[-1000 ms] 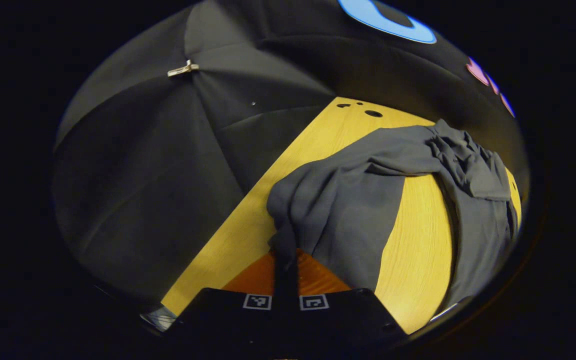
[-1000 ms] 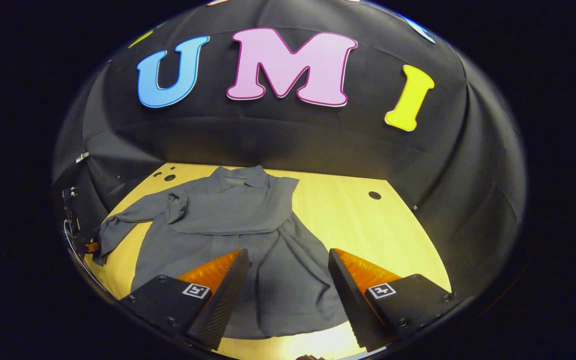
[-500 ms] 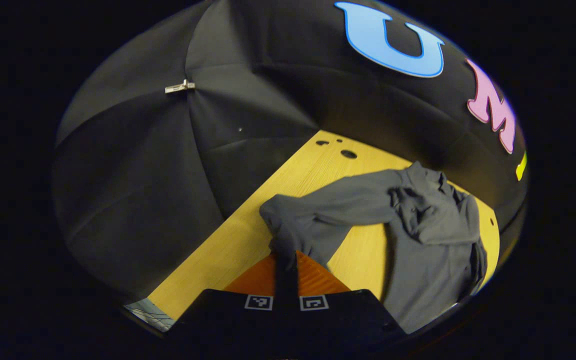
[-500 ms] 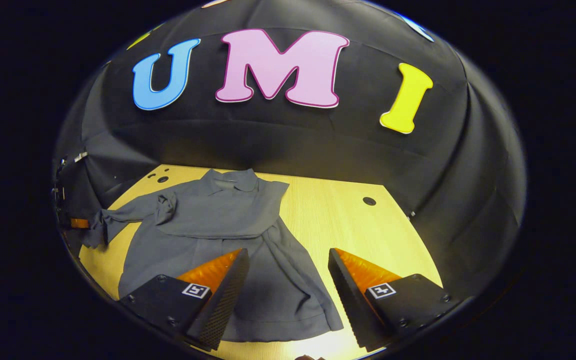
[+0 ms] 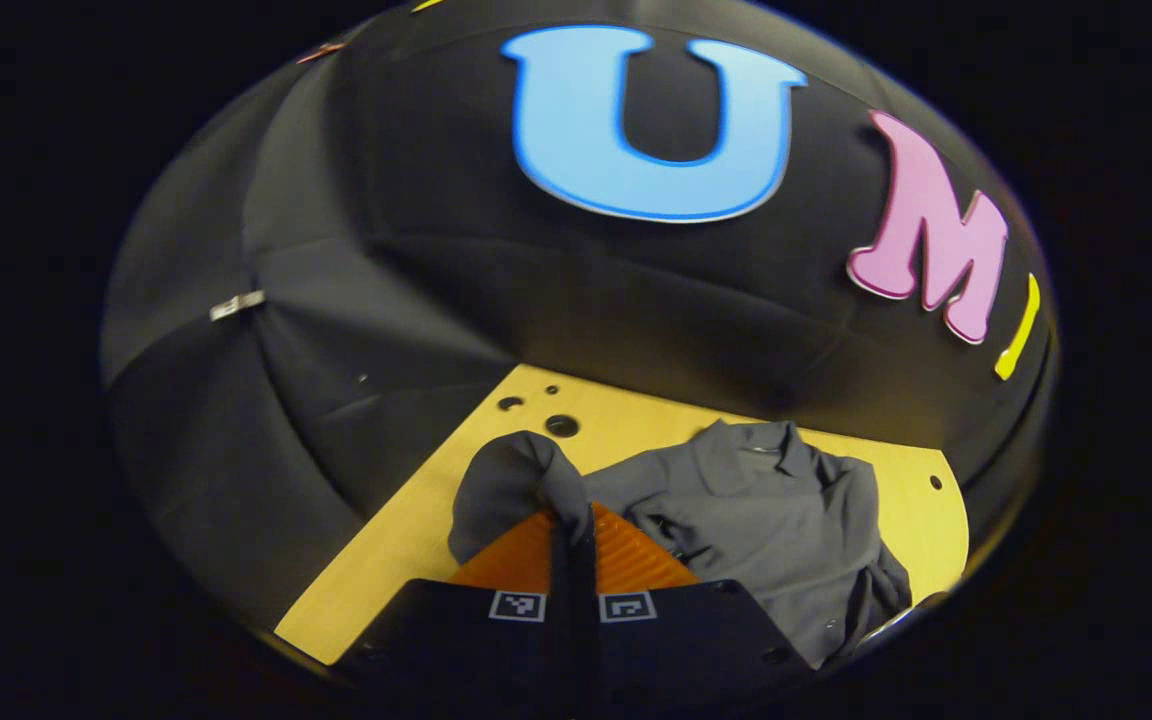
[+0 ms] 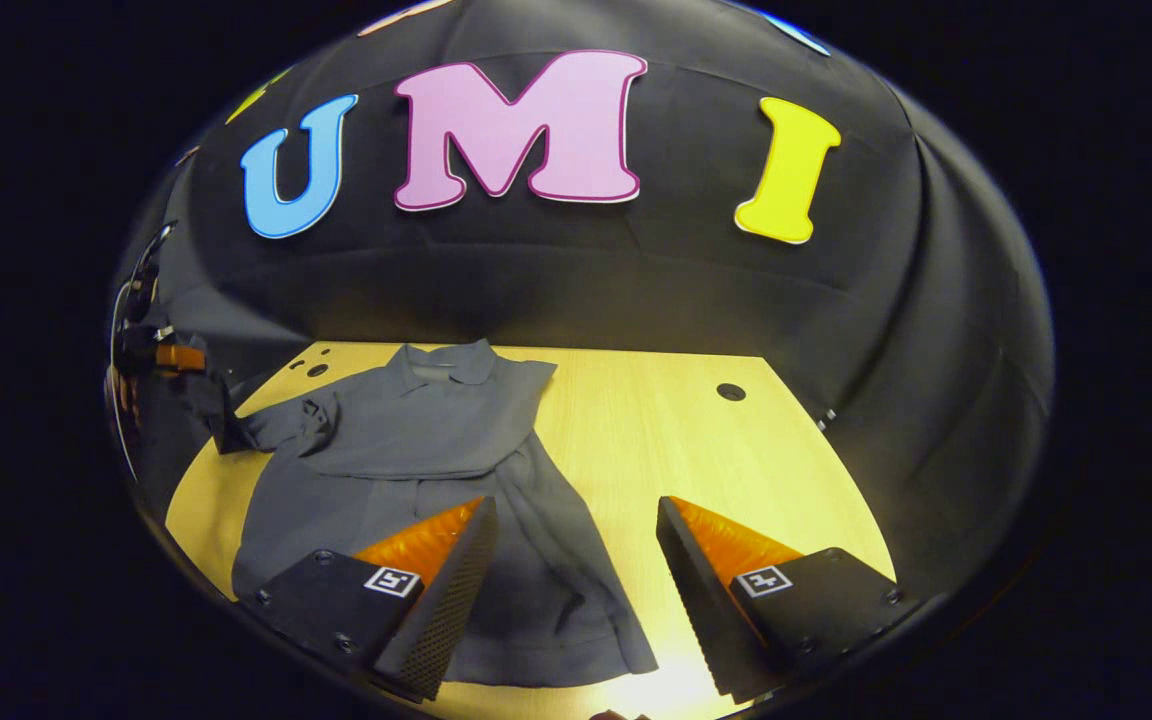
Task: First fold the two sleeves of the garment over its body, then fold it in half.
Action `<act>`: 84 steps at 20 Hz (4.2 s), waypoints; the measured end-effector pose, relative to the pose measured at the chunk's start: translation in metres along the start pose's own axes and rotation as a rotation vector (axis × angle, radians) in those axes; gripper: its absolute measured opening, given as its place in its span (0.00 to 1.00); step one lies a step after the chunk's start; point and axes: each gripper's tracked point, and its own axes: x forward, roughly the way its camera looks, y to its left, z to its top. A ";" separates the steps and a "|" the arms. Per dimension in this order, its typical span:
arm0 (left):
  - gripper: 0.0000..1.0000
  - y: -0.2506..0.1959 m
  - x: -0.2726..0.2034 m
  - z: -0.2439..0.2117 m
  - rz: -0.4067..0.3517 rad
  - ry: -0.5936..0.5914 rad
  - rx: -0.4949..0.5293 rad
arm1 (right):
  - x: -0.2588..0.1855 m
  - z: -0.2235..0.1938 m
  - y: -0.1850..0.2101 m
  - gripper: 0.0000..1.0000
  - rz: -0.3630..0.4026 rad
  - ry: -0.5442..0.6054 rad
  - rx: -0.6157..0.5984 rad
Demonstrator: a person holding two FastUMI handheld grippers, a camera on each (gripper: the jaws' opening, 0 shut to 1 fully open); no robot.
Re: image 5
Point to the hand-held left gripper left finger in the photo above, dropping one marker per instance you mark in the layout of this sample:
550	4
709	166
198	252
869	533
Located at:
456	640

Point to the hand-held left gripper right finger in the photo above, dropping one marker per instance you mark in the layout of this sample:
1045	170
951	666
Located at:
696	640

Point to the dark grey collared shirt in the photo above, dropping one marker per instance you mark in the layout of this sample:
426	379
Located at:
776	520

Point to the black backdrop cloth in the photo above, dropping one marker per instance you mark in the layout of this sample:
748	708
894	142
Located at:
536	300

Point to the silver cloth clip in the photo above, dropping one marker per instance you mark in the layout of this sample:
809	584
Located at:
236	305

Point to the copper cloth clip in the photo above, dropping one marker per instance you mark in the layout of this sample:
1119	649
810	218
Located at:
321	52

